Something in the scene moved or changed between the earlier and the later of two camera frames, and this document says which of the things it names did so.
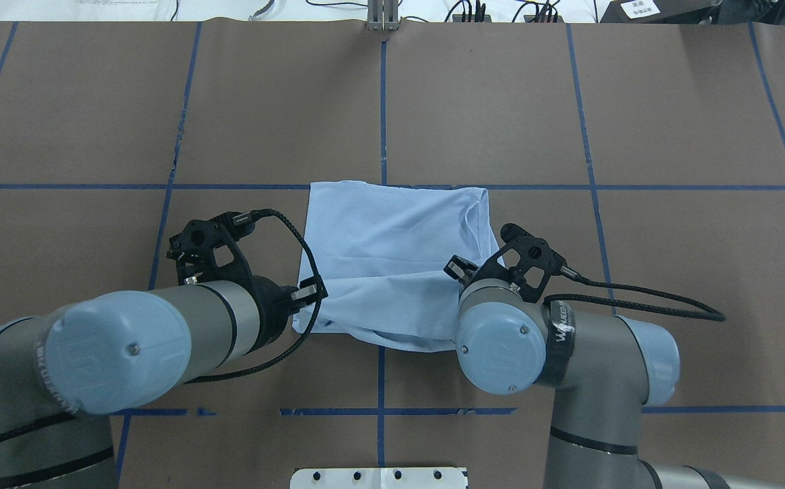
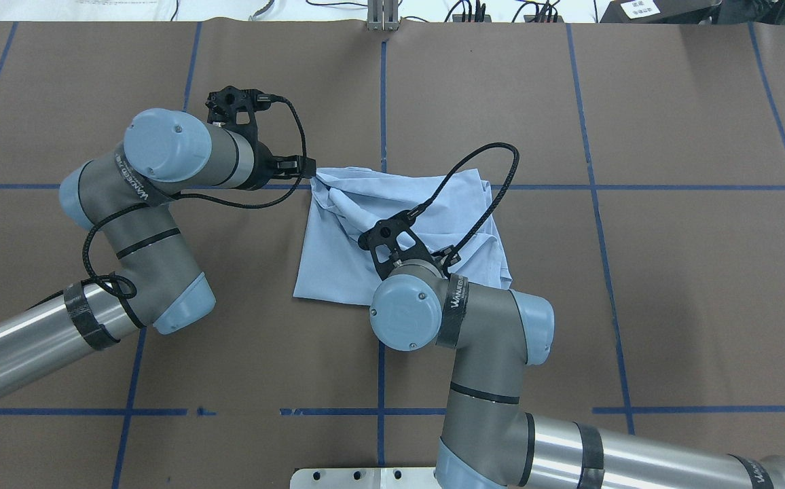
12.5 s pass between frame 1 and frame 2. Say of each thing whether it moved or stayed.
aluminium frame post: stayed
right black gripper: moved
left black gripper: moved
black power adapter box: stayed
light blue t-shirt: moved
